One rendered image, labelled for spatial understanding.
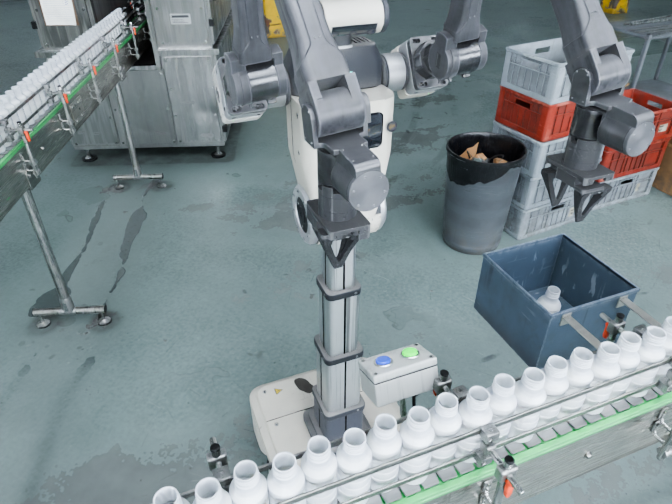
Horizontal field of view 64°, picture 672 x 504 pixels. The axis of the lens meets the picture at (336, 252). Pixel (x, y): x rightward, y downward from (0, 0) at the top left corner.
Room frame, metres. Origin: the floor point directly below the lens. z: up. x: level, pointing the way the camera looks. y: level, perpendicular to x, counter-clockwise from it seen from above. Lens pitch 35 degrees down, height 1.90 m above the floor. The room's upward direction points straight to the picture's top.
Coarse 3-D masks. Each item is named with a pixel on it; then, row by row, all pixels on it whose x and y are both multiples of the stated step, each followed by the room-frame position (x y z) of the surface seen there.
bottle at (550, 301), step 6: (552, 288) 1.26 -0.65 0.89; (558, 288) 1.25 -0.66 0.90; (546, 294) 1.24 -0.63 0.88; (552, 294) 1.22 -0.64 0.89; (558, 294) 1.23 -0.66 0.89; (540, 300) 1.24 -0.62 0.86; (546, 300) 1.23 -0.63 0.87; (552, 300) 1.22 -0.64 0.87; (558, 300) 1.24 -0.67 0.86; (546, 306) 1.22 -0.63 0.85; (552, 306) 1.21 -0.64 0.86; (558, 306) 1.22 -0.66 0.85; (552, 312) 1.21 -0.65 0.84
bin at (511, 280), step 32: (512, 256) 1.39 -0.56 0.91; (544, 256) 1.45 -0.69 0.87; (576, 256) 1.40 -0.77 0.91; (480, 288) 1.34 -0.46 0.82; (512, 288) 1.22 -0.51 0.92; (544, 288) 1.45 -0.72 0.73; (576, 288) 1.36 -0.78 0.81; (608, 288) 1.26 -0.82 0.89; (512, 320) 1.19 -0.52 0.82; (544, 320) 1.09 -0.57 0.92; (576, 320) 1.11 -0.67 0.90; (544, 352) 1.08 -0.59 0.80
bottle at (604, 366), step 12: (600, 348) 0.74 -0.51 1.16; (612, 348) 0.75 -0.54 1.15; (600, 360) 0.73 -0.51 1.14; (612, 360) 0.72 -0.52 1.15; (600, 372) 0.71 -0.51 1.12; (612, 372) 0.71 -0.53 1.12; (612, 384) 0.71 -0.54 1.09; (588, 396) 0.71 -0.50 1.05; (600, 396) 0.71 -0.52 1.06; (600, 408) 0.71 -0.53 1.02
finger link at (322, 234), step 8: (312, 216) 0.69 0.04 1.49; (312, 224) 0.69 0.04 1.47; (320, 224) 0.67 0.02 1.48; (320, 232) 0.66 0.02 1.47; (320, 240) 0.66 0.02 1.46; (328, 240) 0.65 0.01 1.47; (336, 240) 0.67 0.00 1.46; (352, 240) 0.68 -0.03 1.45; (328, 248) 0.66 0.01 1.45; (344, 248) 0.69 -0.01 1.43; (352, 248) 0.68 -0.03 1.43; (328, 256) 0.67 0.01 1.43; (344, 256) 0.68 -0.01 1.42; (336, 264) 0.68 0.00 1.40
